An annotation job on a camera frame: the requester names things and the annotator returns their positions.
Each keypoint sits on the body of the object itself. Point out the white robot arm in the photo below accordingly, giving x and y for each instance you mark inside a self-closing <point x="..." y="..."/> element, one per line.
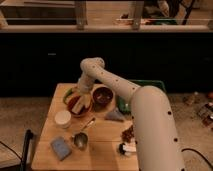
<point x="156" y="138"/>

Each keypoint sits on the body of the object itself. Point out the green pepper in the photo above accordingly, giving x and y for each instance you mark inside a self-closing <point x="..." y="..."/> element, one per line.
<point x="69" y="93"/>

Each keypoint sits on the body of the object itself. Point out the grey triangular cloth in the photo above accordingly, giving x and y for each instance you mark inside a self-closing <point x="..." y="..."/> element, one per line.
<point x="115" y="115"/>

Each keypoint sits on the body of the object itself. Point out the red bowl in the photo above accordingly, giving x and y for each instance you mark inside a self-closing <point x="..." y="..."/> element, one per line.
<point x="88" y="104"/>

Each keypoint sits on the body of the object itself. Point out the brown pinecone cluster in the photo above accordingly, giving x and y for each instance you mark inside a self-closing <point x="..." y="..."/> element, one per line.
<point x="127" y="134"/>

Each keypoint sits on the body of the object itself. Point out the brown wooden bowl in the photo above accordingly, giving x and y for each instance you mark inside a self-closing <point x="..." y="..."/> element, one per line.
<point x="102" y="96"/>

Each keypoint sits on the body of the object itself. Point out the metal measuring cup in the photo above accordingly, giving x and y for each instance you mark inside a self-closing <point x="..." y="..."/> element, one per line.
<point x="80" y="139"/>

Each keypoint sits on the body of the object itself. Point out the white brush black bristles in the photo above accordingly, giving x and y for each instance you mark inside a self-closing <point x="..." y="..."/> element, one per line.
<point x="125" y="149"/>

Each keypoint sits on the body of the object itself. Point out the white cup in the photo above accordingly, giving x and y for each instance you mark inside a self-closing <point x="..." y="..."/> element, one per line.
<point x="63" y="119"/>

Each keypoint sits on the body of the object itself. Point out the blue sponge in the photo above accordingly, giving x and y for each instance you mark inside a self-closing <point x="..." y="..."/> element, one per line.
<point x="60" y="148"/>

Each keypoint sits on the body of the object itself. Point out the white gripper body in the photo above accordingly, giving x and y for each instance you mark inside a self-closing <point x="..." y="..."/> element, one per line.
<point x="84" y="87"/>

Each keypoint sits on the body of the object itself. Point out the black chair frame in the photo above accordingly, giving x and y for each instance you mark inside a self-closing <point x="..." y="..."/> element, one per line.
<point x="27" y="139"/>

